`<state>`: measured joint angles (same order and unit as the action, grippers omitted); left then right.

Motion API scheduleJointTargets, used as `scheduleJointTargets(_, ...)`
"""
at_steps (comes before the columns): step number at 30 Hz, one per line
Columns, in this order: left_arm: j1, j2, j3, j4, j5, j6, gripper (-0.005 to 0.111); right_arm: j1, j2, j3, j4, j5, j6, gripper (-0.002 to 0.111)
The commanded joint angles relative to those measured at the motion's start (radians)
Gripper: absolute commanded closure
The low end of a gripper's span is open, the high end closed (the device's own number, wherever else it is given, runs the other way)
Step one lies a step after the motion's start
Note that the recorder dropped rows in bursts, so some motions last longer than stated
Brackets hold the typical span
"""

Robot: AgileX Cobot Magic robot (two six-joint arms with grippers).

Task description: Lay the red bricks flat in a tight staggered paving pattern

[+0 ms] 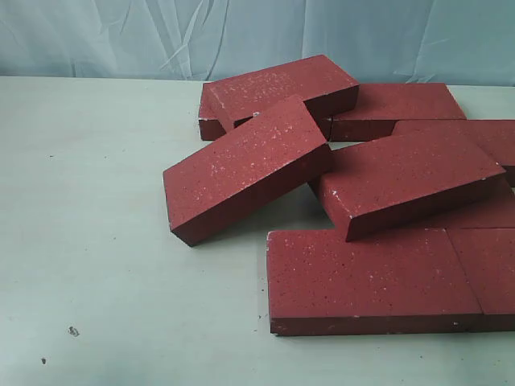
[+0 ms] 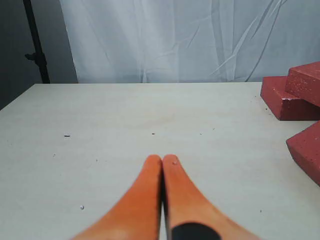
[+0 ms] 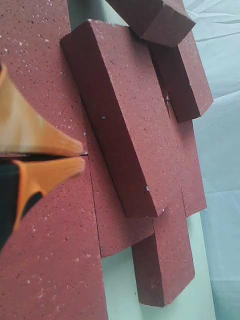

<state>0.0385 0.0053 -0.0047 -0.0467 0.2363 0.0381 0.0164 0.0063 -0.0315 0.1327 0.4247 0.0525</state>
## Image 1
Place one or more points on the red brick stacked top back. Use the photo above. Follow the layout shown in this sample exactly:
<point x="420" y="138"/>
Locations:
<point x="324" y="87"/>

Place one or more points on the red brick front large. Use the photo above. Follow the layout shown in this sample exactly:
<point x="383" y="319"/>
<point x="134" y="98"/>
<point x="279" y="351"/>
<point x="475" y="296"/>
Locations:
<point x="399" y="282"/>

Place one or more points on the white backdrop curtain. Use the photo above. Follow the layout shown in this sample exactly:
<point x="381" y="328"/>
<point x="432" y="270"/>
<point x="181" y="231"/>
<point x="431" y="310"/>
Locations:
<point x="455" y="42"/>

